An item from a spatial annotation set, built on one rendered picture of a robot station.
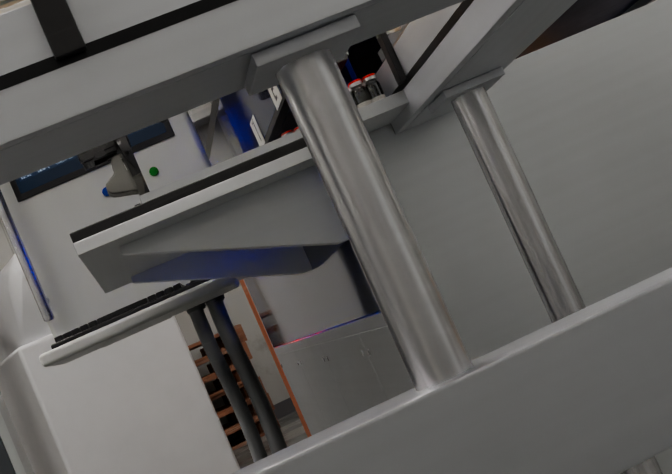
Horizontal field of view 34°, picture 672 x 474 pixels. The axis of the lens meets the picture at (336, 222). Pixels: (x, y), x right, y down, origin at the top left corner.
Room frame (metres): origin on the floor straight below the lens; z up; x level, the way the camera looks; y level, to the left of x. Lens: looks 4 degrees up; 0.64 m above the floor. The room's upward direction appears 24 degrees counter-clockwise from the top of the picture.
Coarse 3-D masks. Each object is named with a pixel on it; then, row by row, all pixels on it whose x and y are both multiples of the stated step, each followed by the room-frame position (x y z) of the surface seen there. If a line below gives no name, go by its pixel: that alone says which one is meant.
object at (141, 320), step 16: (192, 288) 2.40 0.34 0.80; (208, 288) 2.40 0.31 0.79; (224, 288) 2.41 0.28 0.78; (160, 304) 2.39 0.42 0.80; (176, 304) 2.39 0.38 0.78; (192, 304) 2.46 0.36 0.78; (128, 320) 2.38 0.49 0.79; (144, 320) 2.38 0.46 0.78; (160, 320) 2.53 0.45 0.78; (96, 336) 2.38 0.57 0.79; (112, 336) 2.38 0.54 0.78; (128, 336) 2.65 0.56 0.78; (48, 352) 2.37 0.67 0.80; (64, 352) 2.37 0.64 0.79; (80, 352) 2.39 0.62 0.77
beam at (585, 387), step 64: (576, 320) 0.89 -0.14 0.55; (640, 320) 0.89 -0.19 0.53; (448, 384) 0.86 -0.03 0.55; (512, 384) 0.87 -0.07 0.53; (576, 384) 0.88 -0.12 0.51; (640, 384) 0.89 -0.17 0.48; (320, 448) 0.84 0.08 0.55; (384, 448) 0.85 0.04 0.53; (448, 448) 0.86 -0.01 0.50; (512, 448) 0.87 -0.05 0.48; (576, 448) 0.87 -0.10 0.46; (640, 448) 0.88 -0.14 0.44
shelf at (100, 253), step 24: (264, 168) 1.67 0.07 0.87; (288, 168) 1.68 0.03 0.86; (216, 192) 1.66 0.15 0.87; (240, 192) 1.71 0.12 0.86; (144, 216) 1.64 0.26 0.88; (168, 216) 1.64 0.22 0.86; (96, 240) 1.62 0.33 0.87; (120, 240) 1.65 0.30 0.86; (96, 264) 1.80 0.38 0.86; (120, 264) 1.93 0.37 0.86; (144, 264) 2.09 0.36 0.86
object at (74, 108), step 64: (0, 0) 0.83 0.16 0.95; (64, 0) 0.80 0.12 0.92; (128, 0) 0.82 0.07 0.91; (192, 0) 0.83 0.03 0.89; (256, 0) 0.84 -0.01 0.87; (320, 0) 0.84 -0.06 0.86; (384, 0) 0.87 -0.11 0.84; (448, 0) 0.97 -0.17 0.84; (0, 64) 0.80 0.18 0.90; (64, 64) 0.81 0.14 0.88; (128, 64) 0.81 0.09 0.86; (192, 64) 0.82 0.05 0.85; (0, 128) 0.79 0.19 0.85; (64, 128) 0.82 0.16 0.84; (128, 128) 0.91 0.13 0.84
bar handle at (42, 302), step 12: (0, 192) 2.54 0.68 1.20; (0, 204) 2.53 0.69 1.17; (0, 216) 2.54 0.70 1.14; (12, 228) 2.54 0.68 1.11; (12, 240) 2.53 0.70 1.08; (24, 252) 2.54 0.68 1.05; (24, 264) 2.53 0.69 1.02; (36, 276) 2.54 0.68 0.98; (36, 288) 2.53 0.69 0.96; (36, 300) 2.54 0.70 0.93; (48, 300) 2.59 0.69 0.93; (48, 312) 2.54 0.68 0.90
